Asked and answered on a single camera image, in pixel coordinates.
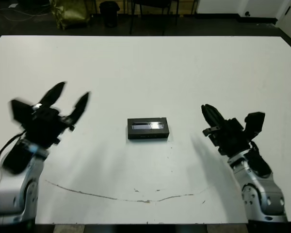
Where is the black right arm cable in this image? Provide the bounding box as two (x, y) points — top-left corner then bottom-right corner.
(249, 140), (260, 153)

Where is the white floor cable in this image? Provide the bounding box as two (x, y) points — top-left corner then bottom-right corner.
(0, 8), (51, 23)

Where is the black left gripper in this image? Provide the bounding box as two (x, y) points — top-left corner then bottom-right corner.
(21, 81), (92, 150)

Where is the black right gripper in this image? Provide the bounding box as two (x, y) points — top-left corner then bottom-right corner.
(200, 103), (255, 157)

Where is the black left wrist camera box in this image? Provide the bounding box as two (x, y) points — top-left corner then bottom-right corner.
(9, 98), (35, 128)

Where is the black waste bin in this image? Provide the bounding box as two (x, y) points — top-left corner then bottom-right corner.
(98, 1), (119, 28)

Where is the yellow-green plastic bag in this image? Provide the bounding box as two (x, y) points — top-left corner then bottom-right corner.
(49, 0), (92, 31)

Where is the black box lid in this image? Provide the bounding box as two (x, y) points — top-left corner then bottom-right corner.
(126, 116), (171, 140)

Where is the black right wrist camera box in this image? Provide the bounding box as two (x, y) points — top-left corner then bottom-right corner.
(243, 112), (266, 139)

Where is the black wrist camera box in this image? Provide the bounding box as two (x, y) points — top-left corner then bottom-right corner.
(243, 112), (266, 139)
(9, 98), (35, 128)

